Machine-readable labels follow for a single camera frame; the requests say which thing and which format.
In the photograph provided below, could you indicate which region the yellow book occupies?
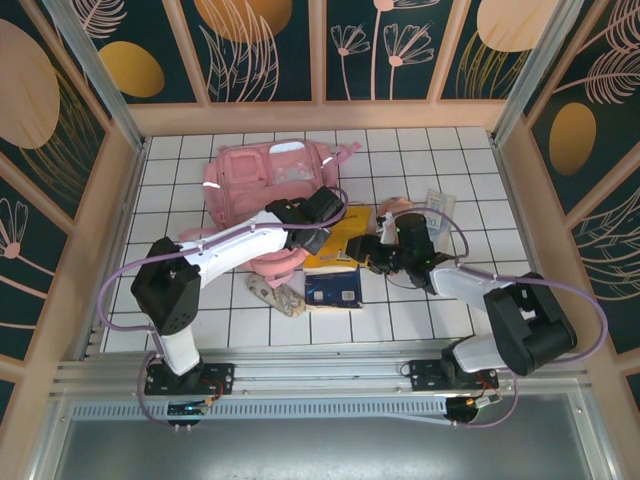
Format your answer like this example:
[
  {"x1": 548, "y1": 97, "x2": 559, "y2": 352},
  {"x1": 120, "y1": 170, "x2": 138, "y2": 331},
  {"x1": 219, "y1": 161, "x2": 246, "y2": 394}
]
[{"x1": 303, "y1": 204, "x2": 374, "y2": 274}]

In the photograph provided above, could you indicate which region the peach fabric pouch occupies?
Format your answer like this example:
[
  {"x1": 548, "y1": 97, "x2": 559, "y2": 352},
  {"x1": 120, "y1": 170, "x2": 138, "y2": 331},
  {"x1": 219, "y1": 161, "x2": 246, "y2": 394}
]
[{"x1": 377, "y1": 196, "x2": 427, "y2": 224}]

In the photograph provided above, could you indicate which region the pink student backpack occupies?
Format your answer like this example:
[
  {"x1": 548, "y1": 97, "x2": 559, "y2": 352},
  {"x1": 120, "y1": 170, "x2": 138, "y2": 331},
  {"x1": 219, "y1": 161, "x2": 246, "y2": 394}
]
[{"x1": 178, "y1": 141, "x2": 362, "y2": 290}]

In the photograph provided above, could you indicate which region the beige patterned pencil pouch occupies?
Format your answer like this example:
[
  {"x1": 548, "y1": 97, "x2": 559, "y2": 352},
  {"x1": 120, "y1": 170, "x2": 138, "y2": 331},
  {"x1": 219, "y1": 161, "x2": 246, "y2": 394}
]
[{"x1": 245, "y1": 275, "x2": 307, "y2": 320}]

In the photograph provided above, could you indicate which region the brushed metal panel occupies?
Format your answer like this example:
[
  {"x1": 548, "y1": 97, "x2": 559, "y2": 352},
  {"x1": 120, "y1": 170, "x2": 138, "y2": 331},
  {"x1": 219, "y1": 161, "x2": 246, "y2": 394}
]
[{"x1": 29, "y1": 392, "x2": 619, "y2": 480}]

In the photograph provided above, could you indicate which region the green circuit board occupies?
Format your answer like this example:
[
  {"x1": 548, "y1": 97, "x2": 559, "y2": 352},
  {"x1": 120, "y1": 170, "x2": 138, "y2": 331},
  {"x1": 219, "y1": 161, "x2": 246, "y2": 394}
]
[{"x1": 166, "y1": 399, "x2": 211, "y2": 417}]

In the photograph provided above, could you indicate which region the aluminium side rail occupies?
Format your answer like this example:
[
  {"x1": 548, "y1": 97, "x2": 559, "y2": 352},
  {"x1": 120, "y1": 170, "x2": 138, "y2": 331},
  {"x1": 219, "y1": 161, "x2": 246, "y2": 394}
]
[
  {"x1": 487, "y1": 130, "x2": 569, "y2": 351},
  {"x1": 79, "y1": 139, "x2": 150, "y2": 361}
]

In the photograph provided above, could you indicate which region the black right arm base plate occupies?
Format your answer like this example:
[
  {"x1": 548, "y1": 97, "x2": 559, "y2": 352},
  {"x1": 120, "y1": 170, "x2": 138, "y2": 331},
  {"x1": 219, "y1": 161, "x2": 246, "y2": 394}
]
[{"x1": 408, "y1": 358, "x2": 500, "y2": 394}]

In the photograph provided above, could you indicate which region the aluminium mounting rail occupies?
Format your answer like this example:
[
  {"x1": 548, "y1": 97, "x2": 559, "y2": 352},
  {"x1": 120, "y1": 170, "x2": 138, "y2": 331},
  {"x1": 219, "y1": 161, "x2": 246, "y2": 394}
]
[{"x1": 52, "y1": 344, "x2": 594, "y2": 399}]

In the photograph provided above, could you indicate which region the black round cable mount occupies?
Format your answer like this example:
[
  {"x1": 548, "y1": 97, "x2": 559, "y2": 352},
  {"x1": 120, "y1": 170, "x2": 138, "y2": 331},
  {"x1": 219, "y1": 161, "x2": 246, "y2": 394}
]
[{"x1": 444, "y1": 394, "x2": 502, "y2": 424}]

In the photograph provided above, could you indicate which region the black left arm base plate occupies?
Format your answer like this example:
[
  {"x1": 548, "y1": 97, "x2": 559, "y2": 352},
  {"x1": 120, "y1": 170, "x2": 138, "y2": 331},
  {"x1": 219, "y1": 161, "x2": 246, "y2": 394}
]
[{"x1": 143, "y1": 362, "x2": 236, "y2": 396}]

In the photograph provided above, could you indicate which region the grey slotted cable duct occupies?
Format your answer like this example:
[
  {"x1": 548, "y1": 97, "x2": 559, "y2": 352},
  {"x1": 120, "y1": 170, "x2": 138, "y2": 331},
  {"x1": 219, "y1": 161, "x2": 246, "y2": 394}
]
[{"x1": 72, "y1": 398, "x2": 454, "y2": 426}]

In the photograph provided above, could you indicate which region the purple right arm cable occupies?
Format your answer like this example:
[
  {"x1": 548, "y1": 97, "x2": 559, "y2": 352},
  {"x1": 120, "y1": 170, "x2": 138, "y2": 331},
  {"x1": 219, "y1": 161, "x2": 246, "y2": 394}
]
[{"x1": 422, "y1": 212, "x2": 610, "y2": 430}]

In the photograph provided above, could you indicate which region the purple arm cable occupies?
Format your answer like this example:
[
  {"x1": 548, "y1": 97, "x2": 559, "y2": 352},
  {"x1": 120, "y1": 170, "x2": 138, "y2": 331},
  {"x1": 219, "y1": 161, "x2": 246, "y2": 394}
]
[
  {"x1": 422, "y1": 212, "x2": 610, "y2": 430},
  {"x1": 98, "y1": 185, "x2": 350, "y2": 430}
]

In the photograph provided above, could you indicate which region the aluminium frame post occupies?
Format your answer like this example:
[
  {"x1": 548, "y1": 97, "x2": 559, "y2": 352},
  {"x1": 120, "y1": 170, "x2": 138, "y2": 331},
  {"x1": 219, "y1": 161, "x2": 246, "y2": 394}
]
[
  {"x1": 42, "y1": 0, "x2": 149, "y2": 151},
  {"x1": 492, "y1": 0, "x2": 599, "y2": 146}
]

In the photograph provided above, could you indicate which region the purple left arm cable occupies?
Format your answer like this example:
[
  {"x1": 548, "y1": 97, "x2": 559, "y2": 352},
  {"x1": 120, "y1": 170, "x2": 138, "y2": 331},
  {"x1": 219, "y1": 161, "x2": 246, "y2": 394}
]
[{"x1": 98, "y1": 185, "x2": 350, "y2": 430}]

